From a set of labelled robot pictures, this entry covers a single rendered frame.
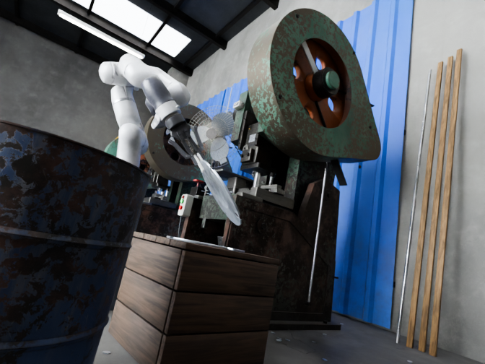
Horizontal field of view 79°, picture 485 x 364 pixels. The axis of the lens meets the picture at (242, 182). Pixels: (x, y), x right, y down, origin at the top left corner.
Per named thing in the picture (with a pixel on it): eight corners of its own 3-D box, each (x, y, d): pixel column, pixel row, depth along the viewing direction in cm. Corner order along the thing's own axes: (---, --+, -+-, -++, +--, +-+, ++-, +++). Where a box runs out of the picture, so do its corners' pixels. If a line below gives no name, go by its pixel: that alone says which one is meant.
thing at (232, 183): (217, 190, 165) (222, 167, 168) (205, 191, 176) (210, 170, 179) (252, 201, 179) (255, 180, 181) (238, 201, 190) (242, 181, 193)
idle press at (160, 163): (108, 268, 251) (159, 86, 289) (92, 253, 332) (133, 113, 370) (250, 284, 331) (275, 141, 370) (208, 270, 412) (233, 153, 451)
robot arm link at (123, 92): (110, 110, 150) (101, 80, 153) (141, 111, 162) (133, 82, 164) (122, 89, 136) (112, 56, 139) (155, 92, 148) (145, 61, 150)
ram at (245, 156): (250, 159, 179) (258, 115, 186) (235, 162, 191) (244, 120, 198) (271, 168, 189) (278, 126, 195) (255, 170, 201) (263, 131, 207)
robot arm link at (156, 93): (177, 113, 129) (156, 125, 127) (161, 88, 129) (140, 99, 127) (175, 97, 112) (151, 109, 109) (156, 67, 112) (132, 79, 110)
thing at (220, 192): (232, 193, 94) (234, 192, 94) (191, 146, 112) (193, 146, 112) (245, 238, 116) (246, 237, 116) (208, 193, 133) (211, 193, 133)
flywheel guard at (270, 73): (257, 121, 132) (285, -26, 150) (223, 133, 154) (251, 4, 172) (379, 184, 189) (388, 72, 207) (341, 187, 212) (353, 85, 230)
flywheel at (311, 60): (327, 171, 150) (263, 32, 130) (297, 175, 166) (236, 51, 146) (384, 112, 188) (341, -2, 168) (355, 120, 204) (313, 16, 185)
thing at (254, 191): (255, 197, 160) (257, 186, 162) (213, 198, 197) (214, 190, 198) (293, 209, 177) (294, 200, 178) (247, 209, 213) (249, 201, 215)
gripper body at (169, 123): (162, 120, 110) (175, 141, 110) (182, 110, 112) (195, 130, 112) (163, 126, 117) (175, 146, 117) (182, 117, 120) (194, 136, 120)
